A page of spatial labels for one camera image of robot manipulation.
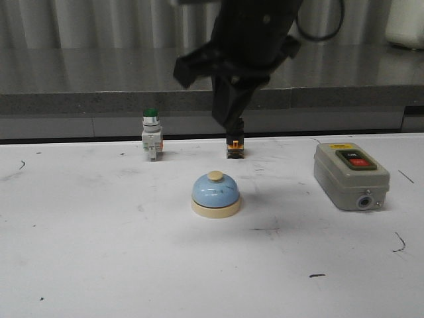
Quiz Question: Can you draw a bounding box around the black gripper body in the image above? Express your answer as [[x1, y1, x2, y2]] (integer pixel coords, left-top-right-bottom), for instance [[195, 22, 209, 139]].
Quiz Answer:
[[206, 1, 302, 88]]

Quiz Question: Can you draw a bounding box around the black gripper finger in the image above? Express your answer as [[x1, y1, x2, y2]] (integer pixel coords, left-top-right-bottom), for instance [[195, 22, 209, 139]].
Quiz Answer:
[[212, 76, 265, 130]]

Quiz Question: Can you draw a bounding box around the black gripper raised finger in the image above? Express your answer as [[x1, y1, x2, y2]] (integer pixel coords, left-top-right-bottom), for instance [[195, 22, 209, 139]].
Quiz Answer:
[[173, 43, 219, 89]]

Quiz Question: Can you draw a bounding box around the blue desk bell cream base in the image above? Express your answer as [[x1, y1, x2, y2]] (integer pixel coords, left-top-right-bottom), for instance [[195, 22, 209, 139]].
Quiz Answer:
[[190, 170, 242, 220]]

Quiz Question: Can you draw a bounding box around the grey stone counter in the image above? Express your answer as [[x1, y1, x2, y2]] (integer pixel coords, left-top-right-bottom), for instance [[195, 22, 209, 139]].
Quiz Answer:
[[1, 44, 423, 140]]

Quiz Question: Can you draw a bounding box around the white appliance in background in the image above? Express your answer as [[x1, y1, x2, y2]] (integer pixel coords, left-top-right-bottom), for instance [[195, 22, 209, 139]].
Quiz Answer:
[[385, 0, 423, 50]]

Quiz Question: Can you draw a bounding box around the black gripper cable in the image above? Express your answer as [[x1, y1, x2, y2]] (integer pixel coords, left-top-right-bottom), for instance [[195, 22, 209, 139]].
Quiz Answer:
[[295, 0, 345, 42]]

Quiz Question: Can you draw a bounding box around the black selector switch orange base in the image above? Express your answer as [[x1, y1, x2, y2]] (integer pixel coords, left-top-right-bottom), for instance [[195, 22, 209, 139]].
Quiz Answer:
[[226, 118, 244, 159]]

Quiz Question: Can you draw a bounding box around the green pushbutton switch white body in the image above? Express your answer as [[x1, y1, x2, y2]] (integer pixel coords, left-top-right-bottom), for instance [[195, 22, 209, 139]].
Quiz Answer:
[[142, 108, 163, 161]]

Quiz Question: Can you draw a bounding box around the grey on off switch box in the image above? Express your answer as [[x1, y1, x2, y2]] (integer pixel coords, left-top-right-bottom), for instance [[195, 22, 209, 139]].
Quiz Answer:
[[313, 143, 390, 211]]

